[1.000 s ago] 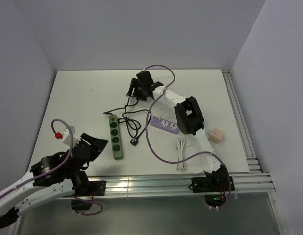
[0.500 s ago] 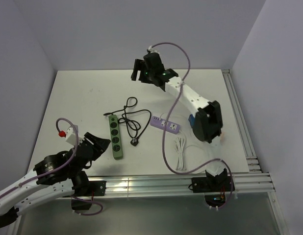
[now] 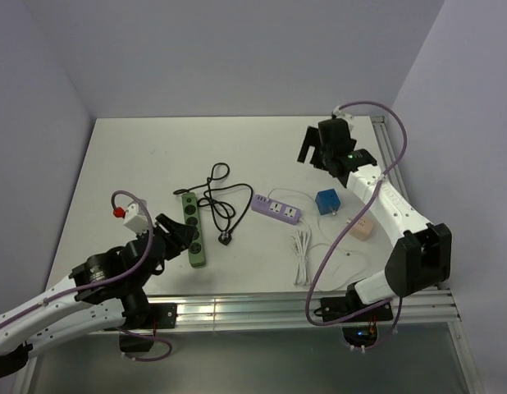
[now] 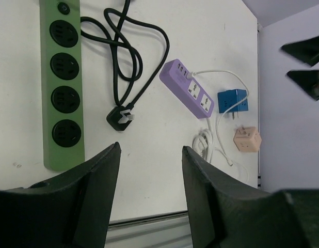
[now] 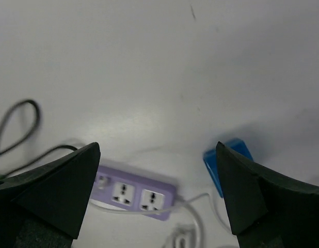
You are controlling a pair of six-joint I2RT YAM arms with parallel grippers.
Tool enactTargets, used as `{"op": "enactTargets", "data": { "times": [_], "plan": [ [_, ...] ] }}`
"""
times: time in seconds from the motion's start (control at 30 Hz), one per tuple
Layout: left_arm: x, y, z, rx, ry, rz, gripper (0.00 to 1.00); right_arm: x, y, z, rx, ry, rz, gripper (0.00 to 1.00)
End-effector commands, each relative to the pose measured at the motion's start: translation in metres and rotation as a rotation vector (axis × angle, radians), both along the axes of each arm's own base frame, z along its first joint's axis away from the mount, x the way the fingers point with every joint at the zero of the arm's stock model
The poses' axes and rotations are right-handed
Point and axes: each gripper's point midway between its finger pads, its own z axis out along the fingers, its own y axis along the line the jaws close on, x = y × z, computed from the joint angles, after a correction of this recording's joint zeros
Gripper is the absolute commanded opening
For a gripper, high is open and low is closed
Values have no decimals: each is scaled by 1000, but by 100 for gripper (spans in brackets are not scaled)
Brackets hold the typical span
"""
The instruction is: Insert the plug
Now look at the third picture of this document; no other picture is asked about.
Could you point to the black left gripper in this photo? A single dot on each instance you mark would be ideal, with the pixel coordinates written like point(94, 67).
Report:
point(181, 235)

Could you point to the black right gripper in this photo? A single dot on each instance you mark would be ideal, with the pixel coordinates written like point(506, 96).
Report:
point(312, 139)

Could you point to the blue cube socket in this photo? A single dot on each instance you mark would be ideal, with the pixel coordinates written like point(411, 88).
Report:
point(327, 202)

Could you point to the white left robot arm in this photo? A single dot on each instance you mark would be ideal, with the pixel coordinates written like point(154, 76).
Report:
point(106, 292)

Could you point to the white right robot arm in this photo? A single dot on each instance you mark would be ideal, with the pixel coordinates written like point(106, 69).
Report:
point(421, 254)

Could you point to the purple power strip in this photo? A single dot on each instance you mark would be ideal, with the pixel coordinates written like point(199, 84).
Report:
point(276, 210)

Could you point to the pink cube socket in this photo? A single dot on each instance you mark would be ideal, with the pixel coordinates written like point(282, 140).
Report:
point(362, 229)

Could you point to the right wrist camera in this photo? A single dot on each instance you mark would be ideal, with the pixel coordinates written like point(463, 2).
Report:
point(339, 113)

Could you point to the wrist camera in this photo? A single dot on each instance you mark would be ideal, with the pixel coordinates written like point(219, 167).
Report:
point(339, 113)
point(135, 219)

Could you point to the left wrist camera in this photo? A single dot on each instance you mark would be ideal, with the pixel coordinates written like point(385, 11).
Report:
point(135, 219)

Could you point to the aluminium table frame rail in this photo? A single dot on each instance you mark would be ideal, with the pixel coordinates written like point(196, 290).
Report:
point(241, 326)

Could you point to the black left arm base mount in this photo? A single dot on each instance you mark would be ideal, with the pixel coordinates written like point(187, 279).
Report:
point(162, 316)

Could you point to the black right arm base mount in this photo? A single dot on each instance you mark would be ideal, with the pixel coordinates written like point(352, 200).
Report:
point(362, 332)

